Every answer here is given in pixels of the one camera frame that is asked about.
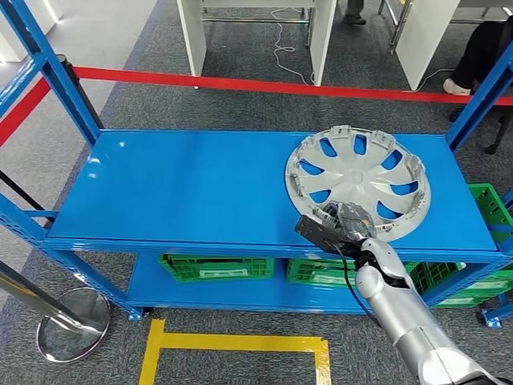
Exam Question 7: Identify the silver plastic wheel hubcap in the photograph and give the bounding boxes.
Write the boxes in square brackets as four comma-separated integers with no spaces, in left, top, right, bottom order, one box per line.
[285,124,432,244]

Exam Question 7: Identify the person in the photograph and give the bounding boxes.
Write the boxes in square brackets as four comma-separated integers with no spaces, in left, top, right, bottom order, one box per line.
[442,18,513,98]
[343,0,368,27]

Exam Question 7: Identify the black stanchion post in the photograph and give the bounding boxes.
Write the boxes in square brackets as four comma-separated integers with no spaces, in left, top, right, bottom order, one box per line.
[56,55,106,132]
[0,171,52,215]

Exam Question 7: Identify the white desk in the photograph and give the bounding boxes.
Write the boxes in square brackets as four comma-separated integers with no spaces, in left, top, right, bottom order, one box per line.
[378,0,513,92]
[176,0,337,87]

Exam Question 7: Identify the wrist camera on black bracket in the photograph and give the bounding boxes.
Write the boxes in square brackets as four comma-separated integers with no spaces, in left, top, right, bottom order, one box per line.
[294,213,362,259]

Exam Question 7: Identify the tall open green crate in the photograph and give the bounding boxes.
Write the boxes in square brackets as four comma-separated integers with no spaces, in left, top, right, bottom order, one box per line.
[407,183,513,310]

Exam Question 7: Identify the red barrier belt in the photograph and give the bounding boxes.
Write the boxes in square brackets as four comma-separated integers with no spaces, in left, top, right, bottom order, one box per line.
[72,66,513,106]
[0,78,51,148]

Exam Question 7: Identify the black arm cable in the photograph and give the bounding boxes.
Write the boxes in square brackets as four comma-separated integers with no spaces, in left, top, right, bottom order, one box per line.
[324,240,382,326]

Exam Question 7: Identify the chrome stanchion post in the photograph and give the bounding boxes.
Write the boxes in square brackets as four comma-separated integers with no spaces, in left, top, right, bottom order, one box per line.
[0,260,112,366]

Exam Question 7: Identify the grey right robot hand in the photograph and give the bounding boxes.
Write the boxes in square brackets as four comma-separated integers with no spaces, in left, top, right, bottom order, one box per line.
[320,201,378,245]

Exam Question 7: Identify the flat green plastic crate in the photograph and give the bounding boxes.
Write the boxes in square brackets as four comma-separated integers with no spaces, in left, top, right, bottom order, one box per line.
[432,290,484,310]

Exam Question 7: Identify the white power cable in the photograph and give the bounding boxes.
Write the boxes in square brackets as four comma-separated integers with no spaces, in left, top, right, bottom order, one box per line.
[270,7,316,87]
[416,67,459,91]

